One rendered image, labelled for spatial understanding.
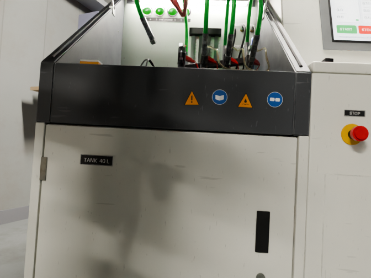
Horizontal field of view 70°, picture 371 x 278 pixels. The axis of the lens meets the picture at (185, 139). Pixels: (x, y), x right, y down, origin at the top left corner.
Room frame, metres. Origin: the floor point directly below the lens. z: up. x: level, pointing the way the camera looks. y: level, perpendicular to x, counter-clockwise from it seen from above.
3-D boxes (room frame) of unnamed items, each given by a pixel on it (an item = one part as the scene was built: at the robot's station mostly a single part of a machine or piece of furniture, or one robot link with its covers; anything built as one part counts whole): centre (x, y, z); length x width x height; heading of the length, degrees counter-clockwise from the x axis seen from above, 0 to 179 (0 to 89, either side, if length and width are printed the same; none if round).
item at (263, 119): (0.69, 0.04, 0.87); 0.62 x 0.04 x 0.16; 87
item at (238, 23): (1.18, -0.23, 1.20); 0.13 x 0.03 x 0.31; 87
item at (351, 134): (0.62, -0.40, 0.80); 0.05 x 0.04 x 0.05; 87
